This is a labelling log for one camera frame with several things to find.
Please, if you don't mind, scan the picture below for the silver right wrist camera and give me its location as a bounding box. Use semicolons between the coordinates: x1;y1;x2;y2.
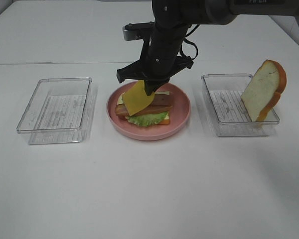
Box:
122;21;154;41

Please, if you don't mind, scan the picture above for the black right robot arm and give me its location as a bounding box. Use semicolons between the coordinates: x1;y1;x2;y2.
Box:
117;0;299;95

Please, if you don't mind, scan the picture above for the clear left plastic container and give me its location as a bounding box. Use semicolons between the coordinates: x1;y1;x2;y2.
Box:
16;78;97;145

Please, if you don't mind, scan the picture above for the bacon strip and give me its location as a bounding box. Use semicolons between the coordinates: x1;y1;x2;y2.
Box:
115;104;172;118
151;92;174;106

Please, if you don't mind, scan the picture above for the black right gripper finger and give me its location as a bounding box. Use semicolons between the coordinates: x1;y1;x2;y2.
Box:
144;79;169;96

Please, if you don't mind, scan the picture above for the yellow cheese slice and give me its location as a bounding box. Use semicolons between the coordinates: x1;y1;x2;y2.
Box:
122;80;155;116

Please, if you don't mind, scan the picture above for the bread slice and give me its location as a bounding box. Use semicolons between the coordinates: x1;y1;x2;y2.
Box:
116;93;170;125
241;60;287;122

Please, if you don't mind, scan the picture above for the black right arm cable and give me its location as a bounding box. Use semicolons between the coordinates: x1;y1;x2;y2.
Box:
179;23;200;60

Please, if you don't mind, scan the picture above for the clear right plastic container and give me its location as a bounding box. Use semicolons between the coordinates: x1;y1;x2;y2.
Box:
201;74;280;137

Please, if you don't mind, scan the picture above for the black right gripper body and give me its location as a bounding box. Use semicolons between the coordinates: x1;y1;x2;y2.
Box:
117;24;192;83

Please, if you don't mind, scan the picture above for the green lettuce leaf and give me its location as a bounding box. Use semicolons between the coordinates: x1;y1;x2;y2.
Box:
125;112;169;127

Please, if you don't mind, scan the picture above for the pink round plate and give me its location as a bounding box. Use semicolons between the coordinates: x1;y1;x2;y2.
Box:
107;81;191;141

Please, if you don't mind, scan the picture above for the clear plastic container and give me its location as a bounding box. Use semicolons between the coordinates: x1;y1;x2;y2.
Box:
16;78;97;145
201;74;280;137

